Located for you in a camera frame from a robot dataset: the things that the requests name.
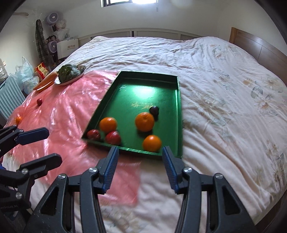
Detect large orange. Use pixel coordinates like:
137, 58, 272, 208
135, 112, 155, 132

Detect orange on pink sheet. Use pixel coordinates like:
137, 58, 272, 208
15, 116, 22, 126

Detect white radiator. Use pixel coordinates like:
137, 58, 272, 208
0, 76, 25, 120

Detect red plum on sheet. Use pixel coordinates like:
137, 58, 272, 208
36, 99, 43, 106

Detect pink plastic sheet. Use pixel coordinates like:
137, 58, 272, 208
4, 69, 142, 205

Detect clear plastic bags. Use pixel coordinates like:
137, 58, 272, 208
15, 57, 39, 95

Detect orange plate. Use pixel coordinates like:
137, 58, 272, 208
34, 76, 57, 93

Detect silver plate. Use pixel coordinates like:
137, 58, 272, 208
54, 64, 86, 85

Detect carrot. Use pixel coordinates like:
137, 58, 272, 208
34, 71, 57, 90

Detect yellow red snack bag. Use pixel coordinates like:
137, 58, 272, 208
34, 63, 50, 81

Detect red apple tray corner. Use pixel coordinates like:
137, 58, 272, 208
87, 129, 101, 141

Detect red apple in tray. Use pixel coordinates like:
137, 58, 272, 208
105, 131, 122, 145

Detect green leafy vegetable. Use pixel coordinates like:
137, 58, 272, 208
57, 64, 81, 83

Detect hanging plaid scarf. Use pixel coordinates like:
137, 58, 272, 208
35, 19, 54, 67

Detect small orange in tray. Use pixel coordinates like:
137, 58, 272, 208
99, 117, 117, 134

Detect small grey fan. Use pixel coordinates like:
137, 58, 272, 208
47, 40, 57, 54

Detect orange in tray front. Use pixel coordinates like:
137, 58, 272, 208
143, 135, 162, 152

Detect white paper bag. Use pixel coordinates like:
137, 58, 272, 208
57, 39, 79, 59

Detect dark plum in tray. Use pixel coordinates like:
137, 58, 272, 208
149, 106, 159, 118

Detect upper grey fan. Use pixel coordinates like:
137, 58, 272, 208
45, 12, 59, 25

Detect window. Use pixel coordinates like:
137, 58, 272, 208
101, 0, 159, 7

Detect wooden headboard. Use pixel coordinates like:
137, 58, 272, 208
229, 27, 287, 84

